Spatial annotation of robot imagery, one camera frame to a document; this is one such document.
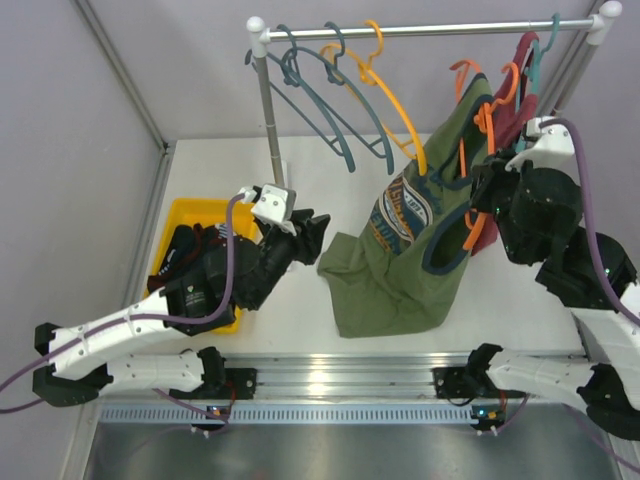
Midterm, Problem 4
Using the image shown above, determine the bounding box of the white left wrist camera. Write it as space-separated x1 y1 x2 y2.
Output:
238 183 297 236

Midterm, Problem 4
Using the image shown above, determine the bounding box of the orange plastic hanger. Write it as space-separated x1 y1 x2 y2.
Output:
450 59 519 252

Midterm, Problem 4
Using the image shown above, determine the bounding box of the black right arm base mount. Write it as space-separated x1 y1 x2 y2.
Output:
432 366 479 407

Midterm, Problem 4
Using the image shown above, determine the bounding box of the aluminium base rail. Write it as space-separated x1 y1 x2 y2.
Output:
98 355 524 430

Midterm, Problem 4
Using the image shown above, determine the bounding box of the grey-blue hanger leftmost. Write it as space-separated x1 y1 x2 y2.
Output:
243 22 357 174

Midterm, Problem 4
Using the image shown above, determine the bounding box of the dark red tank top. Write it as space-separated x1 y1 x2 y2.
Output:
469 32 541 256

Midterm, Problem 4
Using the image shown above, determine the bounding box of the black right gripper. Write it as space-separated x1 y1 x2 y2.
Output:
468 147 545 264

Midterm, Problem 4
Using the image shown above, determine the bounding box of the olive green tank top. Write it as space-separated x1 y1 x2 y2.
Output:
317 74 494 339

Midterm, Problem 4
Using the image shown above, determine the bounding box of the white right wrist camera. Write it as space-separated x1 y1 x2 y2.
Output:
505 116 575 172

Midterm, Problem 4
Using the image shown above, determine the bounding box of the grey-blue hanger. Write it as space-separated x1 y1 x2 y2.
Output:
279 20 396 176
243 22 357 174

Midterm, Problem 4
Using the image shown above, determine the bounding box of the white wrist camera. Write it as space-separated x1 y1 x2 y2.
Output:
238 183 297 236
505 116 575 172

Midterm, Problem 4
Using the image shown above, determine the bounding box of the teal plastic hanger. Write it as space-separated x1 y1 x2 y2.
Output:
515 12 561 124

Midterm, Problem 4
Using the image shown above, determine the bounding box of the dark striped clothes pile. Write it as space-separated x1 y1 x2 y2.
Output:
145 224 236 305

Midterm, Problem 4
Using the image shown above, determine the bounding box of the yellow plastic bin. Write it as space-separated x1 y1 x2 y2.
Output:
143 198 262 335

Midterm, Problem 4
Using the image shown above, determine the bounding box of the yellow plastic hanger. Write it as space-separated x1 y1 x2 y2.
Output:
319 19 428 175

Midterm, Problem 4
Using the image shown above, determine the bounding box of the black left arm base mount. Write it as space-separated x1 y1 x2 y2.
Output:
218 368 258 400

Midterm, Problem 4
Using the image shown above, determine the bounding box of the white metal clothes rack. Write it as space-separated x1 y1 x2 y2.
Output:
245 0 624 201

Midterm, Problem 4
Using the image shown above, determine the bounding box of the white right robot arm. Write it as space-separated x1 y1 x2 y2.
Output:
464 154 639 441

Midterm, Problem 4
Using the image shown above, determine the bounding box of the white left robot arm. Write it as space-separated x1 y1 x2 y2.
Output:
32 209 331 407

